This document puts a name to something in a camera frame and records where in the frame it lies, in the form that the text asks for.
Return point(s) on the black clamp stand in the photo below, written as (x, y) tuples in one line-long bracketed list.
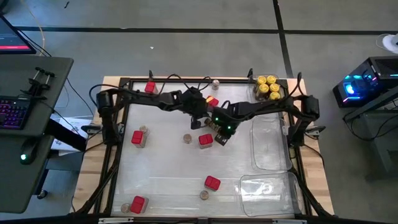
[(37, 85)]

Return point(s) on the black computer monitor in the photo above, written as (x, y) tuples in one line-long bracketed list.
[(12, 37)]

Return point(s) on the red-lid smoked paprika tin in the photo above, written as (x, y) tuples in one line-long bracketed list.
[(213, 101), (137, 137), (205, 139), (150, 87), (212, 182), (137, 203)]

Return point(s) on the grey side table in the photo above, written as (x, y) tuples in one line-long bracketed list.
[(388, 149)]

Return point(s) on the black frame bracket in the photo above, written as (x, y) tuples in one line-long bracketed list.
[(250, 73), (150, 74)]

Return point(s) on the dark grey desk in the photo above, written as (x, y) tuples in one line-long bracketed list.
[(18, 186)]

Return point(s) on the black table frame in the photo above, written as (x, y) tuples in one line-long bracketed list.
[(121, 81)]

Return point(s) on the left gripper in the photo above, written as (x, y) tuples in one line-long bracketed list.
[(194, 102)]

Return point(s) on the white round object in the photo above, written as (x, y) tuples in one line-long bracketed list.
[(392, 42)]

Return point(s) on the black desk caster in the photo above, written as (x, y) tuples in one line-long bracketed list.
[(42, 194)]

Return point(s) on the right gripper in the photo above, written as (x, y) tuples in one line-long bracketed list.
[(230, 119)]

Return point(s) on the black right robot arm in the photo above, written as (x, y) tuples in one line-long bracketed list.
[(273, 107)]

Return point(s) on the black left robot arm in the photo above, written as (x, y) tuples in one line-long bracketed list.
[(140, 98)]

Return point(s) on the black lit computer tower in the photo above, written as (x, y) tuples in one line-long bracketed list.
[(373, 74)]

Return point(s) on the white paper sheets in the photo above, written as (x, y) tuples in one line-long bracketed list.
[(76, 124)]

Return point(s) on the black computer mouse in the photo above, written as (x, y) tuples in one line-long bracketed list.
[(29, 152)]

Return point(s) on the silver bracket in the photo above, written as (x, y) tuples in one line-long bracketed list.
[(289, 221), (115, 220)]

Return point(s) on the backlit black keyboard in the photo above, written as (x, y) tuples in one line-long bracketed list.
[(12, 112)]

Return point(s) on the black bar beside desk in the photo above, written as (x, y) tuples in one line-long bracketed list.
[(66, 135)]

